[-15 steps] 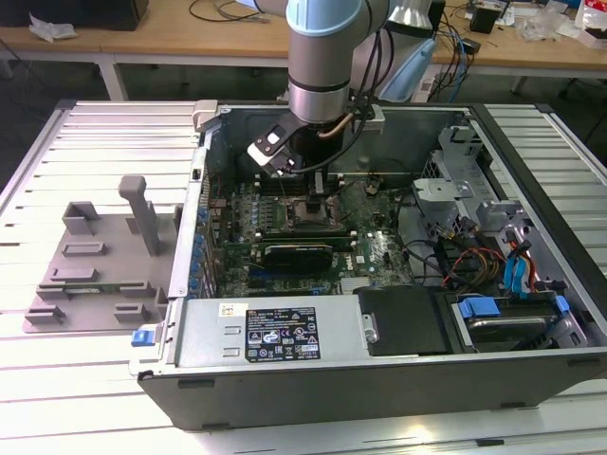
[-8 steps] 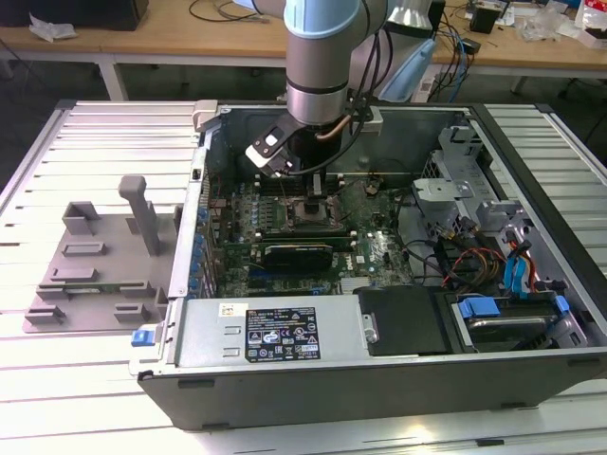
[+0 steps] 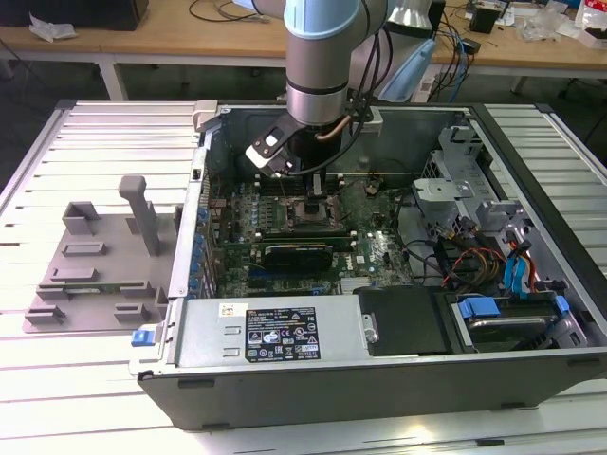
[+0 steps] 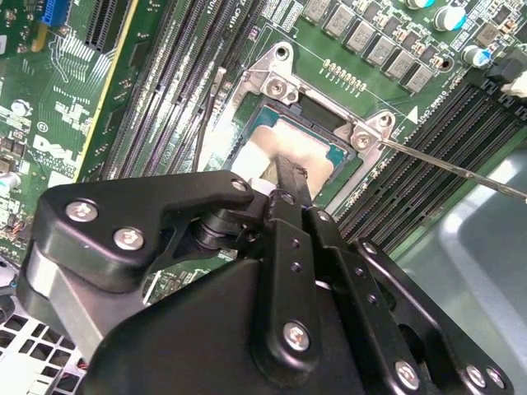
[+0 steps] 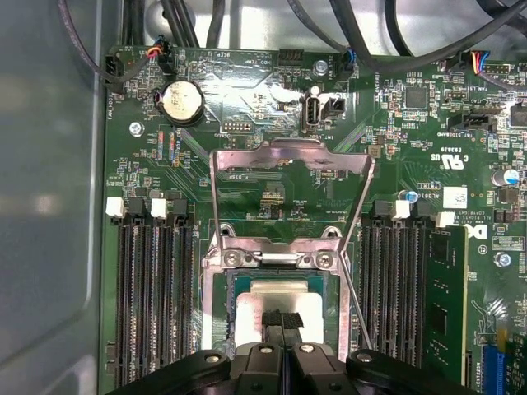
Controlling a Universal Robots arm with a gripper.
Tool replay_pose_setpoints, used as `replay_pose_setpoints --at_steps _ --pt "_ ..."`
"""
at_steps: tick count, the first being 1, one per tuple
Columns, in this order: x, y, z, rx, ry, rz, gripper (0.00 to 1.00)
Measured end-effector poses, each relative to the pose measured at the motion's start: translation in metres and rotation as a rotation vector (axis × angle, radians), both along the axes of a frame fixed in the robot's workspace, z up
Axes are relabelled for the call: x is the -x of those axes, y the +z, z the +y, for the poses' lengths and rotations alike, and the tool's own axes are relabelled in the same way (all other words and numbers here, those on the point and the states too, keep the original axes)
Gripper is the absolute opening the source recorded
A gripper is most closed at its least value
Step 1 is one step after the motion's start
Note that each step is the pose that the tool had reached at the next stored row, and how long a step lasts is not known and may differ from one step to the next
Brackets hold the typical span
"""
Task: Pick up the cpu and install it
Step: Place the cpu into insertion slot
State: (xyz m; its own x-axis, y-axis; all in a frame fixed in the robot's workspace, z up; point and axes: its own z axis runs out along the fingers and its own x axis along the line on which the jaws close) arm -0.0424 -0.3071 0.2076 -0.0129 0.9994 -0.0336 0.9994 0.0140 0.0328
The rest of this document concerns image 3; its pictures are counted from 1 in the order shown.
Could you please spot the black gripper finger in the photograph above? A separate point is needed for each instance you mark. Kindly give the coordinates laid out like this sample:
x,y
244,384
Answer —
x,y
316,187

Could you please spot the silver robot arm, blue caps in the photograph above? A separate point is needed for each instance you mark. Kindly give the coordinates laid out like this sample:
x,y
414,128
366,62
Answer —
x,y
318,71

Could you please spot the CPU socket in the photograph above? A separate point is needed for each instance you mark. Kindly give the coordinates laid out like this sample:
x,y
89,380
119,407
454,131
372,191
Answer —
x,y
296,215

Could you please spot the RAM slots with black sticks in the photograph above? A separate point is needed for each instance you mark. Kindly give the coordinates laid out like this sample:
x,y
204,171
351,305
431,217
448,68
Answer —
x,y
334,186
303,235

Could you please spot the black graphics card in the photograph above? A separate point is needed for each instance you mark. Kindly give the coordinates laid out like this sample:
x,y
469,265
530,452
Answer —
x,y
296,258

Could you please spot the green motherboard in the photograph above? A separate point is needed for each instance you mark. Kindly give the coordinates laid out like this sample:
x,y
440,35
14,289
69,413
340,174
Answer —
x,y
379,246

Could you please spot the silver chipset heatsink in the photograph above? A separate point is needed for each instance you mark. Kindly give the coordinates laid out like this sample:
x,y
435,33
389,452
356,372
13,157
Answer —
x,y
355,283

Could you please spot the grey case latch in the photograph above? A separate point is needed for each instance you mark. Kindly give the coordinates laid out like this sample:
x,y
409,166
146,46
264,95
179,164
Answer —
x,y
206,114

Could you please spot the white printed label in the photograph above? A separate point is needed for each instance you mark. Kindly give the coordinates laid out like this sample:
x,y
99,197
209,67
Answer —
x,y
425,87

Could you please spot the silver metal drive cage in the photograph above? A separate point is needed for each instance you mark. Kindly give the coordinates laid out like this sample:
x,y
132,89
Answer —
x,y
441,192

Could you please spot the small white barcode sticker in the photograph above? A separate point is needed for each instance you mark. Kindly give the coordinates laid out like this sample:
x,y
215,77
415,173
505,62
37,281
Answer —
x,y
232,310

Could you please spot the black power supply label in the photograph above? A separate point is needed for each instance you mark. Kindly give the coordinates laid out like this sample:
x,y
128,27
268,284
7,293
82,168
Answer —
x,y
282,334

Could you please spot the black plastic shroud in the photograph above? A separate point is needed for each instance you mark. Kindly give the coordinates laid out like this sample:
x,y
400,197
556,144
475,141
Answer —
x,y
403,322

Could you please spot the grey power supply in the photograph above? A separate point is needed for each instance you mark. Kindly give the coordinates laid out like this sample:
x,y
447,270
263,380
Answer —
x,y
204,332

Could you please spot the small black adapter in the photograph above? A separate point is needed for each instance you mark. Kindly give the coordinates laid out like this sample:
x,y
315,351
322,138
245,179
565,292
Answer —
x,y
472,46

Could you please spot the grey parts rack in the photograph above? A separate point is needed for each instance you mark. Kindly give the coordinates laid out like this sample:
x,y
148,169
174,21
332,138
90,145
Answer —
x,y
118,256

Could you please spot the black cube box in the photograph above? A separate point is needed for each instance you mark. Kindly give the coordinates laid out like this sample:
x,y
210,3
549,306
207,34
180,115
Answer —
x,y
483,21

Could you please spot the open black PC case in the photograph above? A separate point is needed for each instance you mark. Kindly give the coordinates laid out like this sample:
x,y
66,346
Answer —
x,y
332,398

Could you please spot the blue case latch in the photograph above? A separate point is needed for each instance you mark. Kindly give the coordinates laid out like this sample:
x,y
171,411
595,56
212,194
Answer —
x,y
142,337

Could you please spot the hard disk in blue carrier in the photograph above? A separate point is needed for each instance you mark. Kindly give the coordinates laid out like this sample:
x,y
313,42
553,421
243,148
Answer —
x,y
502,327

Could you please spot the clear plastic bags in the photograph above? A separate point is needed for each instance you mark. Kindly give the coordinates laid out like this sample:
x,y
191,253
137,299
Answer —
x,y
545,21

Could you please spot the crumpled white plastic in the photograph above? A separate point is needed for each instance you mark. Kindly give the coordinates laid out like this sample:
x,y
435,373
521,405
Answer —
x,y
52,28

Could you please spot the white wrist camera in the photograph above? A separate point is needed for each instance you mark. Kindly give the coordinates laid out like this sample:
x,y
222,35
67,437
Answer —
x,y
265,154

